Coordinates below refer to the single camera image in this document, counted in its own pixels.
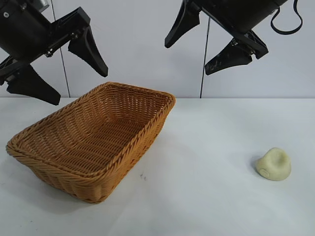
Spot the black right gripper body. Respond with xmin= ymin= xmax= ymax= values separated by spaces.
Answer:
xmin=183 ymin=0 xmax=288 ymax=60

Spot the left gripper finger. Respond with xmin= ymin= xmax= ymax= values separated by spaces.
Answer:
xmin=67 ymin=24 xmax=109 ymax=77
xmin=6 ymin=64 xmax=62 ymax=106

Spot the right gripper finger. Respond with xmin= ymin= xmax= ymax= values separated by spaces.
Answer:
xmin=204 ymin=39 xmax=253 ymax=76
xmin=164 ymin=0 xmax=200 ymax=49

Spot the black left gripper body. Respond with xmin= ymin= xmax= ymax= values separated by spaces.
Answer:
xmin=0 ymin=0 xmax=91 ymax=86

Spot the brown woven wicker basket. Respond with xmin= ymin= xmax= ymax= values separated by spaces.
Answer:
xmin=5 ymin=81 xmax=177 ymax=204

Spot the pale egg yolk pastry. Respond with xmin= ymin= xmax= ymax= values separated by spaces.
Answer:
xmin=254 ymin=147 xmax=292 ymax=182

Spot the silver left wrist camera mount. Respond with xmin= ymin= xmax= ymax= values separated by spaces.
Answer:
xmin=36 ymin=0 xmax=50 ymax=13

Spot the black right arm cable loop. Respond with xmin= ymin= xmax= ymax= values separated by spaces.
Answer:
xmin=270 ymin=0 xmax=303 ymax=34

